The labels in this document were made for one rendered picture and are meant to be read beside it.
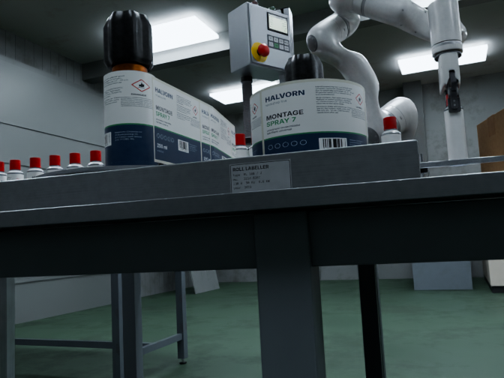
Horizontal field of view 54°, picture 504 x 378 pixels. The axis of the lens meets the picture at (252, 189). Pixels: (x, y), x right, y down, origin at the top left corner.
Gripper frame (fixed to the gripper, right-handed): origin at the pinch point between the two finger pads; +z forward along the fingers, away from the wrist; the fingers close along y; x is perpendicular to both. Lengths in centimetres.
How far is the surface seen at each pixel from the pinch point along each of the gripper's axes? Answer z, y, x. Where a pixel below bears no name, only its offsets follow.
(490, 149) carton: 10.2, -17.2, 11.4
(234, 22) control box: -31, 12, -60
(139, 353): 78, -44, -127
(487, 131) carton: 4.4, -17.5, 11.4
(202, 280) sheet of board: 87, -622, -330
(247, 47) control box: -21, 15, -55
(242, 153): 10, 17, -58
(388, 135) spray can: 9.1, 17.0, -18.4
